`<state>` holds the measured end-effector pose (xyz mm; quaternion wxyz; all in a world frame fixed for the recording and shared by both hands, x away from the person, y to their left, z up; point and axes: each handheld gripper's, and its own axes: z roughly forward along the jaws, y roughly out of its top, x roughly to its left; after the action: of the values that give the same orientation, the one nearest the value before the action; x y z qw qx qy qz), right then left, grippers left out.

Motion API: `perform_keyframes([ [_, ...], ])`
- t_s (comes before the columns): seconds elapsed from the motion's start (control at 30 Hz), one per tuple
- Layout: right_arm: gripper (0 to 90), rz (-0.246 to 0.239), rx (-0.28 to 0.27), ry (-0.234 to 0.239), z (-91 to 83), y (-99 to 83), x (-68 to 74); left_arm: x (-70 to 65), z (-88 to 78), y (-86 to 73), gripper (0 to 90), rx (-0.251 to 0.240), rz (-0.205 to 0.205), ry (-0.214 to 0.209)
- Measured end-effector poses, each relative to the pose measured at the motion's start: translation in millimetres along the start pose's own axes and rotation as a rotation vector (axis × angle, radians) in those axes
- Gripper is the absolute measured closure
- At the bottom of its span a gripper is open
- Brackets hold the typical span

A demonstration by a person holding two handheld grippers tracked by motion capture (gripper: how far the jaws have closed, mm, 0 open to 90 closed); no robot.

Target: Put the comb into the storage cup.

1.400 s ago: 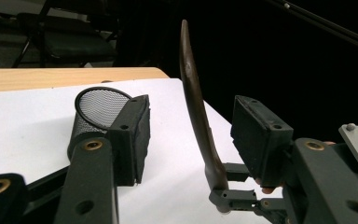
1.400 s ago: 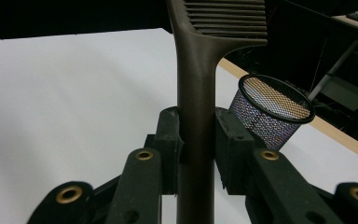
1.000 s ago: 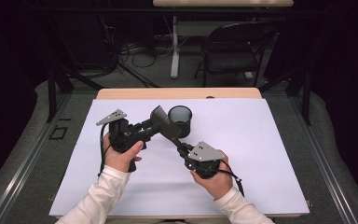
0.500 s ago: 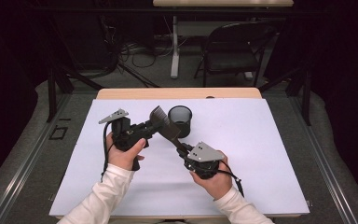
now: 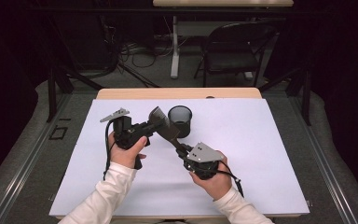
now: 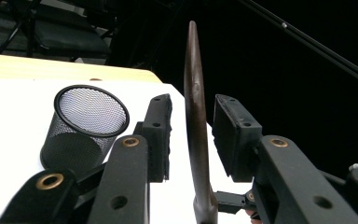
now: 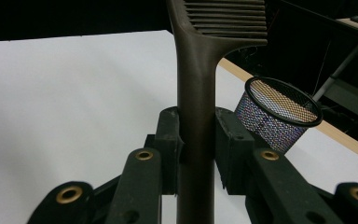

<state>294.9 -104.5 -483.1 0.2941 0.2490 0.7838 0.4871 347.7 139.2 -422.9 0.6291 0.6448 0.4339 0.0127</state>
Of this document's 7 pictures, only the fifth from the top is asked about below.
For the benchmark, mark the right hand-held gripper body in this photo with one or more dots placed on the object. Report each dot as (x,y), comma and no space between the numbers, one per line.
(203,155)

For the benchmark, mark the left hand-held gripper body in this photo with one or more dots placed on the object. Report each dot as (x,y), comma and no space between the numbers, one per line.
(126,135)

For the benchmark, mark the black mesh pen holder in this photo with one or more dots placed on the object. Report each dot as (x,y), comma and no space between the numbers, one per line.
(180,119)

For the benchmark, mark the person's left hand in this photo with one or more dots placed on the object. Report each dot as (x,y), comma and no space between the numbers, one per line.
(124,157)

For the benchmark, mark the person's right hand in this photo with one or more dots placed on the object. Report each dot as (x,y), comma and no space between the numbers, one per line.
(217,186)

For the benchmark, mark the white table sheet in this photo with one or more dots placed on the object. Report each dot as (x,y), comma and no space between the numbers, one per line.
(230,174)

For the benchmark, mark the light wooden table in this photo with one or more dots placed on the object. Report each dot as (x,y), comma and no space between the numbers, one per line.
(180,93)

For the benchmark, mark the white desk leg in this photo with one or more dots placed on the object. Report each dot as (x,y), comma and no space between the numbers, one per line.
(175,62)

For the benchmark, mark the black folding chair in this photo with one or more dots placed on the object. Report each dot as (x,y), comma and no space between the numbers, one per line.
(230,59)

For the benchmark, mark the black horizontal crossbar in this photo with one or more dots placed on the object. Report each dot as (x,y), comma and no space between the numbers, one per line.
(136,10)

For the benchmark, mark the beige background desk top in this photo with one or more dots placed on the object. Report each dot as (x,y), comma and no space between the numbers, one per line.
(223,3)

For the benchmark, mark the black metal stand frame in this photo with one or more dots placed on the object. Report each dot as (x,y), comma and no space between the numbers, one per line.
(306,99)
(52,93)

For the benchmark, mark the metal floor rail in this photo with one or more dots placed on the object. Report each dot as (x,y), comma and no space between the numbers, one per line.
(329,177)
(21,177)

